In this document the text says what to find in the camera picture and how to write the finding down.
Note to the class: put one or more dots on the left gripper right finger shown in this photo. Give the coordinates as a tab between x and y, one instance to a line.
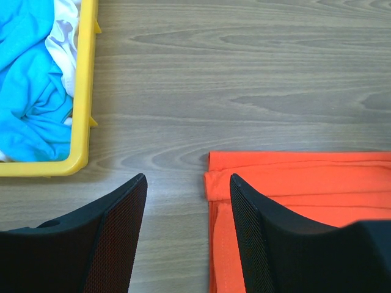
282	251

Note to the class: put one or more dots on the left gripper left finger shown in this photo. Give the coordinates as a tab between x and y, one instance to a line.
91	249

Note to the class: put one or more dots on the orange t shirt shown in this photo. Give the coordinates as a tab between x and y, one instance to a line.
332	188

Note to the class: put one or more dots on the yellow plastic bin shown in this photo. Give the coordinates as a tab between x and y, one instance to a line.
82	107

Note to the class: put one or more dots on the light blue t shirt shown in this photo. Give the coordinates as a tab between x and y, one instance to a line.
34	103

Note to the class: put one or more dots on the white t shirt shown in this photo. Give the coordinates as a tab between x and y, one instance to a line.
62	45

